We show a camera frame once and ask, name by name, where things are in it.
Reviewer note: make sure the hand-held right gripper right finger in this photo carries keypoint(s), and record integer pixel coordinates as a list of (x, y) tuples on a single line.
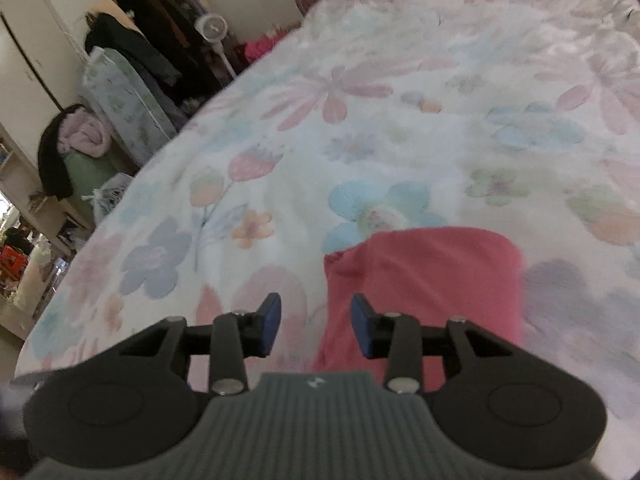
[(361, 327)]

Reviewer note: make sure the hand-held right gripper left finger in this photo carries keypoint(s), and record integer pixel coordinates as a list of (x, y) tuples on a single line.
[(270, 322)]

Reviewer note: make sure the pink small garment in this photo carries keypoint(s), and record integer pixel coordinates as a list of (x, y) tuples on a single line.
[(430, 280)]

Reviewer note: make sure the bright pink clothes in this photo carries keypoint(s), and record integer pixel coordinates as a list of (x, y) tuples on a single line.
[(260, 49)]

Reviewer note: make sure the rack of dark clothes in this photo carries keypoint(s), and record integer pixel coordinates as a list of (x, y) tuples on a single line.
[(150, 35)]

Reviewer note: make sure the floral fleece blanket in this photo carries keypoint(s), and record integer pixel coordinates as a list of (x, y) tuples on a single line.
[(400, 135)]

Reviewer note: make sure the white plastic bag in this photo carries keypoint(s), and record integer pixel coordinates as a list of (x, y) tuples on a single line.
[(110, 195)]

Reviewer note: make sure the green bag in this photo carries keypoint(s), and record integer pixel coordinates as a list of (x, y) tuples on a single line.
[(92, 172)]

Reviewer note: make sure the cluttered white shelf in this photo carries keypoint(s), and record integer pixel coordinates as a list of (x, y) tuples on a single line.
[(30, 220)]

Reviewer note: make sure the pink fluffy blanket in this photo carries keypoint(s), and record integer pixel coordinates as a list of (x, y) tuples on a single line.
[(82, 132)]

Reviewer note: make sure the floral bagged quilt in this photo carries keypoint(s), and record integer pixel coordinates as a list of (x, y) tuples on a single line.
[(120, 100)]

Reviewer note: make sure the white standing fan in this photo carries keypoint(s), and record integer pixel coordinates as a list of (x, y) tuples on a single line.
[(212, 27)]

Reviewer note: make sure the white wardrobe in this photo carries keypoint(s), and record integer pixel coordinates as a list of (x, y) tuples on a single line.
[(25, 35)]

